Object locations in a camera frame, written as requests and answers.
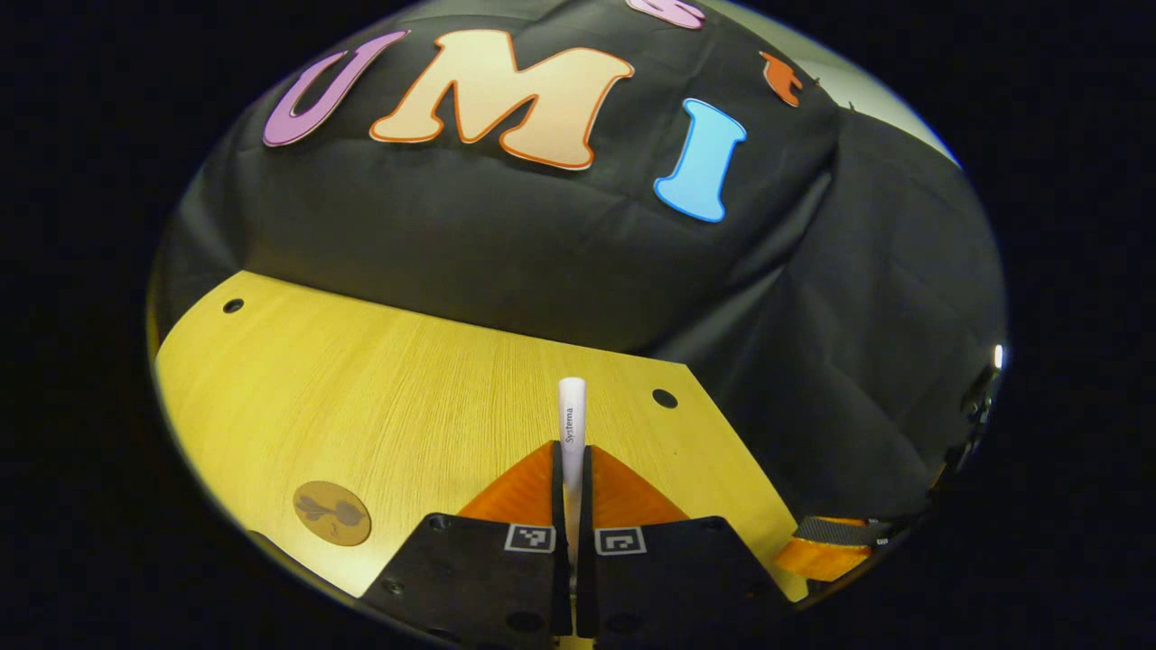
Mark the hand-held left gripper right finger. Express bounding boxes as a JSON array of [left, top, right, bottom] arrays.
[[576, 445, 809, 644]]

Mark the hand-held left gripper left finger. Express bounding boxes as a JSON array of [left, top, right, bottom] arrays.
[[361, 441, 573, 646]]

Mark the white toothbrush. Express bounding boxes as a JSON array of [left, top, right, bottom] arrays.
[[558, 377, 588, 570]]

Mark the round brown coaster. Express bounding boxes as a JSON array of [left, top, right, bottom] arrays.
[[293, 481, 372, 547]]

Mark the wooden desktop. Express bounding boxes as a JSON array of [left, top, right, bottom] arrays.
[[154, 271, 809, 601]]

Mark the black backdrop cloth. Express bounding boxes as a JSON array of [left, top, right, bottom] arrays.
[[149, 0, 1008, 525]]

